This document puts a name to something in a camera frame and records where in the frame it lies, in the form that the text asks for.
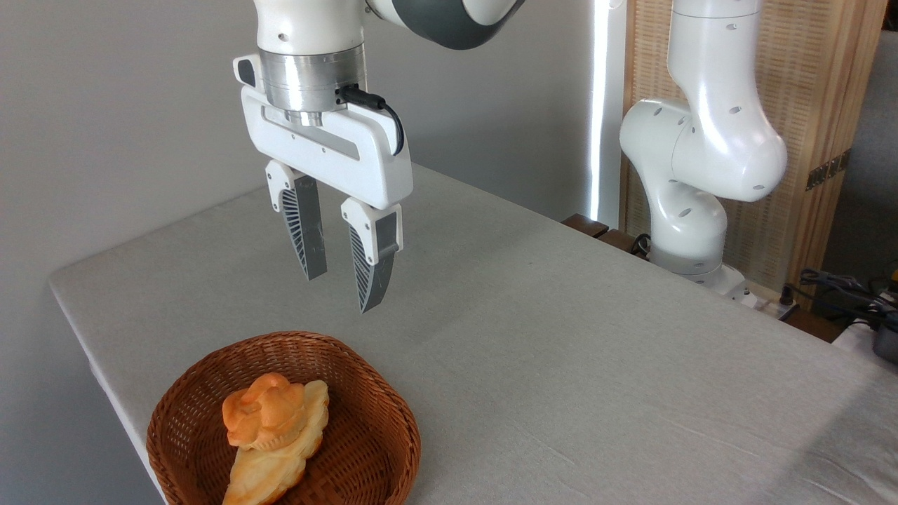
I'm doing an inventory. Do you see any dark wooden block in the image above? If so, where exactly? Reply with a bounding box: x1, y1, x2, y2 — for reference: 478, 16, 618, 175
596, 228, 650, 260
561, 214, 610, 239

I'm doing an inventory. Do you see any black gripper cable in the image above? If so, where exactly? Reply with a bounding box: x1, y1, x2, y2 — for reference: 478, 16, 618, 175
335, 84, 406, 156

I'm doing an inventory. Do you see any long braided bread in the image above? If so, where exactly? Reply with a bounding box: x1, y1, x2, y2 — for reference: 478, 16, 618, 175
222, 380, 330, 505

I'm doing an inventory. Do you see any orange muffin-shaped bread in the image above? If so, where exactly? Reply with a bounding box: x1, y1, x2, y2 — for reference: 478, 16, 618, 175
222, 372, 307, 451

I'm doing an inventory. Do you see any black cable bundle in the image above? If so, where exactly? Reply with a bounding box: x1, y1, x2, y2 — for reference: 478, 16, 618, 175
779, 269, 898, 330

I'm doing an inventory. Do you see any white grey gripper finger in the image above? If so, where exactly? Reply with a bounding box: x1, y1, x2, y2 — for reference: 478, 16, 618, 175
265, 160, 328, 281
341, 198, 404, 314

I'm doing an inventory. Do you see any white power strip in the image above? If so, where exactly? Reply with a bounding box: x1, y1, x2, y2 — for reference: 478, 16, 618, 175
742, 282, 800, 321

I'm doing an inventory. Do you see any brown wicker basket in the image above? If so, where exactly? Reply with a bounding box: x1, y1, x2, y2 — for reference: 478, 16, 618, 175
146, 331, 422, 505

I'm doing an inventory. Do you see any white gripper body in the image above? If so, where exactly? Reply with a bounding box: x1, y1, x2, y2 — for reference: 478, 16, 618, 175
234, 55, 413, 211

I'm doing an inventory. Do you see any wooden slatted screen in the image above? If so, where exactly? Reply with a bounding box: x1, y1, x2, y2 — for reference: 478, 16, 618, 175
621, 0, 888, 309

